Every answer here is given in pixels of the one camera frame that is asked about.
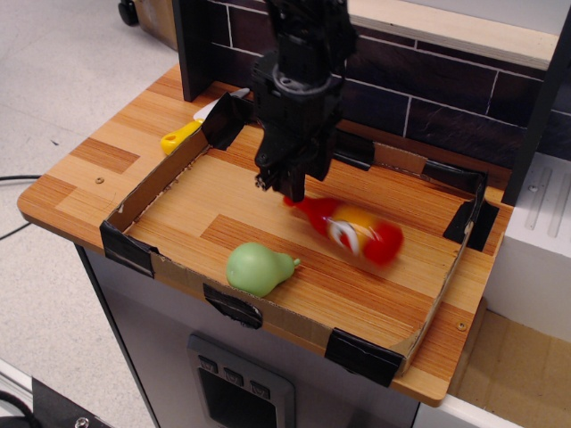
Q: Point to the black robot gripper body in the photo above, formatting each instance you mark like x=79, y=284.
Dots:
x=294, y=99

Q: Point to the red hot sauce bottle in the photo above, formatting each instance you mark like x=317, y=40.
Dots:
x=354, y=229

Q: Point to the grey oven control panel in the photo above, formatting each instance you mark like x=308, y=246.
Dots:
x=236, y=392

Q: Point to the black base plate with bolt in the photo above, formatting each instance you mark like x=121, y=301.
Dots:
x=52, y=409

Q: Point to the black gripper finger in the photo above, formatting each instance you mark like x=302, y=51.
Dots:
x=321, y=149
x=291, y=181

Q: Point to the yellow handled toy knife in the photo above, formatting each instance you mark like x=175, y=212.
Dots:
x=171, y=141

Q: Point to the green toy pear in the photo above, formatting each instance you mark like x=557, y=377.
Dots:
x=258, y=270

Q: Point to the wooden shelf ledge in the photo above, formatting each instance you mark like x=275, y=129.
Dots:
x=490, y=39

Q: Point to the white toy sink counter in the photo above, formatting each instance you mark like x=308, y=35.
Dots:
x=530, y=279

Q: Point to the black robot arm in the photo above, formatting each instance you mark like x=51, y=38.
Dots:
x=318, y=29

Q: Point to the black caster wheel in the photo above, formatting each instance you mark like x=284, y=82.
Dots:
x=128, y=12

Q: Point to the black vertical post left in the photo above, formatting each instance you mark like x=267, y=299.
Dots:
x=201, y=31

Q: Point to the black vertical post right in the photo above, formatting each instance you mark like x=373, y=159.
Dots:
x=554, y=77

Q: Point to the black vertical post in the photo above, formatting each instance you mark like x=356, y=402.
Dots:
x=201, y=31
x=554, y=77

